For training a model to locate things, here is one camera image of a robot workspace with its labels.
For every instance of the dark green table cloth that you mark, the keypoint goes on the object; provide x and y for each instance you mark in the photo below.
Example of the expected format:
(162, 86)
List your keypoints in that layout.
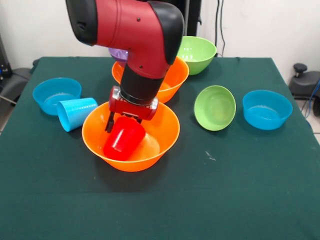
(160, 205)

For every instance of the black pedestal foot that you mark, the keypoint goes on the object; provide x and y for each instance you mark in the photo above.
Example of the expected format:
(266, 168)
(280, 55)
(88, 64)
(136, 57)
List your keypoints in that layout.
(306, 82)
(15, 82)

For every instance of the red cup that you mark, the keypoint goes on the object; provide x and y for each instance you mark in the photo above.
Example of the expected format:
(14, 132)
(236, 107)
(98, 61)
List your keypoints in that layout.
(122, 142)

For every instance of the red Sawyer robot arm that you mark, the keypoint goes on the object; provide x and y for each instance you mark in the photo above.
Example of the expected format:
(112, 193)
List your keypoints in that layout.
(130, 32)

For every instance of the large green bowl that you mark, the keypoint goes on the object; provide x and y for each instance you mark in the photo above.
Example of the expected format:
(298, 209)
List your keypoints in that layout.
(197, 55)

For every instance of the blue bowl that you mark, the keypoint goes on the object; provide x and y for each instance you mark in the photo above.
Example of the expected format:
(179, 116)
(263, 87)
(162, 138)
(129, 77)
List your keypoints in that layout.
(55, 92)
(267, 112)

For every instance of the small green bowl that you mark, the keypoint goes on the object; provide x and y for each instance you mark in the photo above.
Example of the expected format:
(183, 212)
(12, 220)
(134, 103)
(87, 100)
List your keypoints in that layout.
(215, 108)

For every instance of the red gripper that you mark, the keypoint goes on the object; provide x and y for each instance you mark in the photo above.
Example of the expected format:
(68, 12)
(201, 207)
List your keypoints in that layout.
(132, 110)

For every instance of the blue cup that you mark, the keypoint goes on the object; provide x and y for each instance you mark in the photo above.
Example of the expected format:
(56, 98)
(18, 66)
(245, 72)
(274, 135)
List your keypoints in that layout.
(75, 113)

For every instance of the large orange bowl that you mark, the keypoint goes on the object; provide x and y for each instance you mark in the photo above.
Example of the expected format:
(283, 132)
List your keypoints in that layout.
(165, 130)
(175, 80)

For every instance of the purple bowl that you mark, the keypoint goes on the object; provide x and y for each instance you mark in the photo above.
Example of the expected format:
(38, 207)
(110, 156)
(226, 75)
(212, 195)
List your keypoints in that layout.
(118, 56)

